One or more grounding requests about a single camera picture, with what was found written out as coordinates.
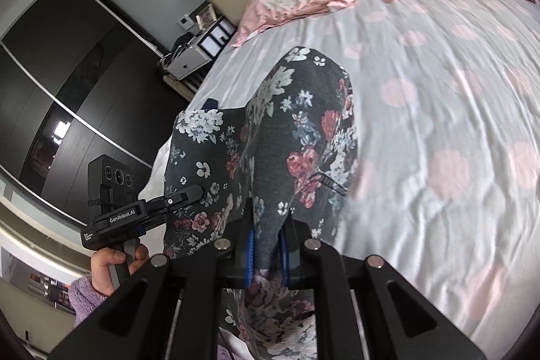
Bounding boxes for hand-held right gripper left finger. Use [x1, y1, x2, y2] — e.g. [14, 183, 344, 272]
[48, 197, 259, 360]

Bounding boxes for light pink printed pillow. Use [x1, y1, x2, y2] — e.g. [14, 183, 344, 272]
[232, 0, 374, 48]

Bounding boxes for photo frame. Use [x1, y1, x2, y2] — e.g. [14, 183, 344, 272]
[195, 3, 218, 29]

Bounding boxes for dark wardrobe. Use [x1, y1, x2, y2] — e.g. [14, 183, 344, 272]
[0, 0, 173, 226]

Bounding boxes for person's left forearm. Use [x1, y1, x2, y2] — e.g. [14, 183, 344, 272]
[67, 275, 111, 329]

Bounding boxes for black and white nightstand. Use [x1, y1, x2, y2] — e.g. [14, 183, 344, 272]
[158, 15, 237, 81]

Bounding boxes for person's left hand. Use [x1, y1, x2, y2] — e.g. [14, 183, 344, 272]
[90, 243, 150, 296]

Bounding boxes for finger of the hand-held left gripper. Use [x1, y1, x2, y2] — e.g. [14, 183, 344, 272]
[145, 185, 203, 224]

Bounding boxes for beige radiator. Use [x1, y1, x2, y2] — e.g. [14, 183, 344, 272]
[162, 69, 207, 99]

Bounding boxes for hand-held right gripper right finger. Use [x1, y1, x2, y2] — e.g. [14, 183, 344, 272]
[278, 217, 486, 360]

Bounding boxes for bed with pink-dotted sheet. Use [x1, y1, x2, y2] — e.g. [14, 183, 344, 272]
[143, 0, 540, 360]

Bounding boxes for dark floral pants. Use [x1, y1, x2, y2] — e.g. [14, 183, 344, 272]
[162, 46, 359, 360]

